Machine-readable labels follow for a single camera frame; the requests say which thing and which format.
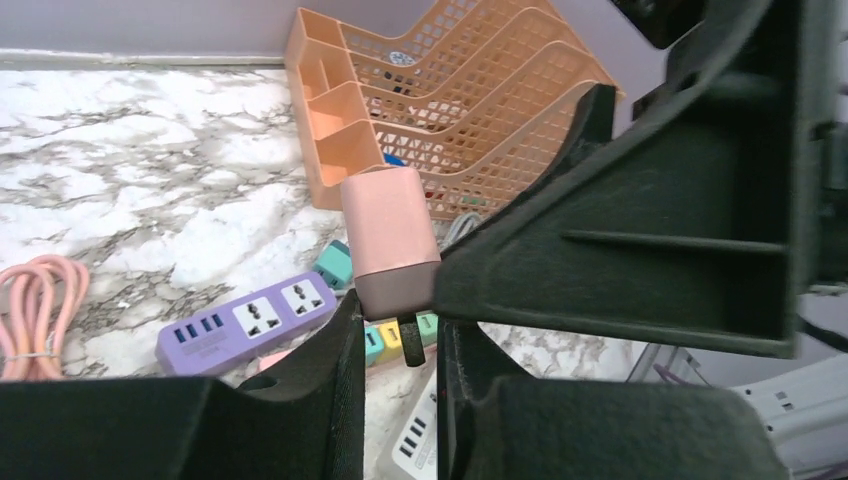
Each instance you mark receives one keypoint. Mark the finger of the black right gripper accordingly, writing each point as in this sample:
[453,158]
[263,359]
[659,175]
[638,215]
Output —
[558,256]

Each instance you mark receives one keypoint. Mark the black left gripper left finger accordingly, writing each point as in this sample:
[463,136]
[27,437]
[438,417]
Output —
[301,418]

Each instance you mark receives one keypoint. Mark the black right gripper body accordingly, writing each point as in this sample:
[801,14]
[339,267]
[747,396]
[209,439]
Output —
[742,171]

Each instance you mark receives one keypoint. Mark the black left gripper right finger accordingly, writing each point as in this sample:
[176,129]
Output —
[497,421]

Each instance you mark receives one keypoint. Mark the dark teal plug adapter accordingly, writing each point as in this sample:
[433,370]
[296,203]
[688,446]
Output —
[374,344]

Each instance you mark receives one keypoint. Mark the pink plug adapter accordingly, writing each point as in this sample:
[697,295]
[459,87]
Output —
[394,251]

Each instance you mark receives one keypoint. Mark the yellow plug adapter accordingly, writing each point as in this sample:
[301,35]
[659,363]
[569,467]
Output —
[390,334]

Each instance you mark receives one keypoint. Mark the green plug adapter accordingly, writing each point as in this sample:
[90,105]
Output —
[428,328]

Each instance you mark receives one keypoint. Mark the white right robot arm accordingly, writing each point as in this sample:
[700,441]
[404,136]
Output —
[788,397]

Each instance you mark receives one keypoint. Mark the pink power strip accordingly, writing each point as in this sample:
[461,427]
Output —
[385,360]

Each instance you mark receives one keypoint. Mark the white power strip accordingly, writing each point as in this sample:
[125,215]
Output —
[413,453]

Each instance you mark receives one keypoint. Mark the purple power strip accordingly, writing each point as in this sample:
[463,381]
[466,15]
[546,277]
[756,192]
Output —
[217,340]

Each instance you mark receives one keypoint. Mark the orange plastic file rack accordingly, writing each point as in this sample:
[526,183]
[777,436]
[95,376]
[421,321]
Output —
[478,97]

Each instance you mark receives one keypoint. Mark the blue item in rack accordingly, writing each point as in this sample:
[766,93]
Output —
[393,160]

